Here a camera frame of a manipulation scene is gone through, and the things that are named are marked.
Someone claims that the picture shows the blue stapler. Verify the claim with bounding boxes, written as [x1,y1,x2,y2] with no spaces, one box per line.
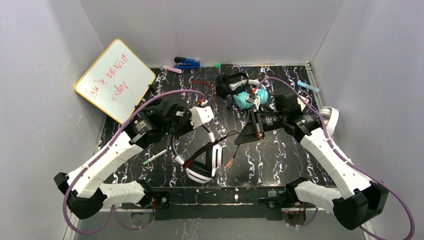
[173,56,201,70]

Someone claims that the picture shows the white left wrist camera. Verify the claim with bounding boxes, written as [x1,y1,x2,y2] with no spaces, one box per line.
[189,106,215,129]

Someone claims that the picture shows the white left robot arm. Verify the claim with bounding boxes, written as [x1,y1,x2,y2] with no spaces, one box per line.
[54,97,197,220]

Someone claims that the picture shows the black and white headphones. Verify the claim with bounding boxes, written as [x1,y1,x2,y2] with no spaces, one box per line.
[170,125,238,184]

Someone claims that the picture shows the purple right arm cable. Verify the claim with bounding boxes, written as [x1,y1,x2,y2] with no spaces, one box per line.
[252,76,416,240]

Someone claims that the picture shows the red headphones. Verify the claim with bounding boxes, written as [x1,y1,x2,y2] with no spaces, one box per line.
[181,81,216,105]

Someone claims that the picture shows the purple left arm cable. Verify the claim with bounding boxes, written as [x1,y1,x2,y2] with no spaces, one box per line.
[62,88,210,236]

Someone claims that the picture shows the white beige headphones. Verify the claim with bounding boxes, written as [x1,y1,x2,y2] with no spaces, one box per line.
[319,106,340,137]

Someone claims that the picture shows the teal headphones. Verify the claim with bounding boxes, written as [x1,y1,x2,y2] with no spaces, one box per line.
[215,72,270,109]

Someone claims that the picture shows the white green capped pen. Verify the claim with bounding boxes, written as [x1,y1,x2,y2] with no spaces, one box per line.
[143,149,168,166]

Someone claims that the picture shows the light blue marker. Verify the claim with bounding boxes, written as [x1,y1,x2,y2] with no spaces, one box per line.
[297,80,320,93]

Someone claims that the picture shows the yellow framed whiteboard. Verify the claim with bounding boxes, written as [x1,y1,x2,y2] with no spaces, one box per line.
[74,38,156,124]

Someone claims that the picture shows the green capped marker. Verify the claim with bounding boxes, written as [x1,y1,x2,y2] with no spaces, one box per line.
[214,63,238,68]

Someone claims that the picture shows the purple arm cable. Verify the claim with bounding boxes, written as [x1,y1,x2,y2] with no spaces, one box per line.
[62,88,210,236]
[252,76,416,240]

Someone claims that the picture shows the small white labelled box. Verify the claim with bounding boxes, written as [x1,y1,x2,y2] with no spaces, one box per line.
[297,96,310,112]

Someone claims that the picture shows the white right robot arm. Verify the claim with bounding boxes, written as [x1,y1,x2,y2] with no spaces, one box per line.
[234,93,389,230]

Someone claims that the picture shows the pink marker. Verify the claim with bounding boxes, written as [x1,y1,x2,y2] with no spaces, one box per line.
[163,65,183,74]

